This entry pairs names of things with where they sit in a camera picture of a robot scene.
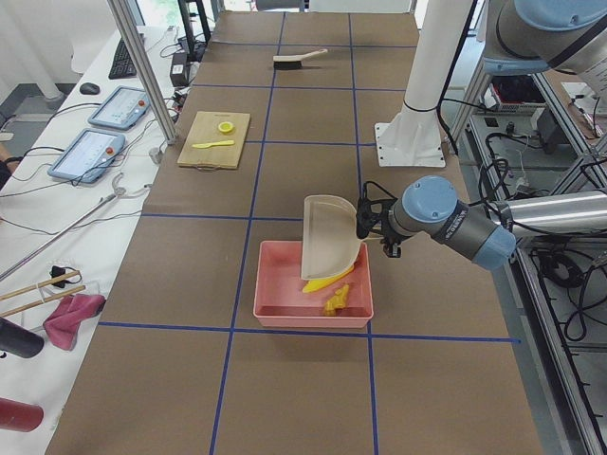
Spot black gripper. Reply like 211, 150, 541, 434
356, 181, 403, 259

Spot beige plastic dustpan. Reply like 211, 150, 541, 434
301, 194, 380, 280

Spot tan toy ginger root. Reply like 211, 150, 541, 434
323, 283, 350, 317

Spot yellow toy corn cob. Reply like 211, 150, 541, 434
302, 265, 355, 294

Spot beige hand brush black bristles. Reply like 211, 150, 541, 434
273, 48, 328, 70

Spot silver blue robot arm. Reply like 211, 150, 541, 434
357, 1, 606, 270

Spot pink plastic bin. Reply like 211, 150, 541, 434
253, 241, 374, 329

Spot yellow plastic toy knife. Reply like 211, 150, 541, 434
192, 139, 235, 150

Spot yellow toy lemon slices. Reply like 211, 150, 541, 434
217, 120, 235, 135

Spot wooden cutting board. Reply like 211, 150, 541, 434
177, 111, 250, 170

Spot black power supply box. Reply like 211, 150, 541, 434
170, 52, 199, 87

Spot far blue teach pendant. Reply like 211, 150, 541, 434
87, 86, 149, 131

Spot blue teach pendant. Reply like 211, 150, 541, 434
87, 86, 149, 131
47, 128, 126, 184

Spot metal grabber pole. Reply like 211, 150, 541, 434
0, 172, 153, 282

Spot near blue teach pendant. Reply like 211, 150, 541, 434
47, 128, 126, 184

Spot black keyboard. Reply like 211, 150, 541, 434
108, 39, 137, 80

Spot maroon cloth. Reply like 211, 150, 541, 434
43, 294, 106, 351

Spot black computer mouse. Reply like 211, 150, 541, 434
79, 82, 101, 95

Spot black bottle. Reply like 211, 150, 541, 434
0, 318, 45, 358

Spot wooden sticks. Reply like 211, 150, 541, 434
1, 269, 86, 318

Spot red bottle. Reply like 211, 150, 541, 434
0, 398, 44, 432

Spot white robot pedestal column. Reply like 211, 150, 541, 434
375, 0, 475, 168

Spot aluminium frame post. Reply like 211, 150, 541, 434
107, 0, 176, 145

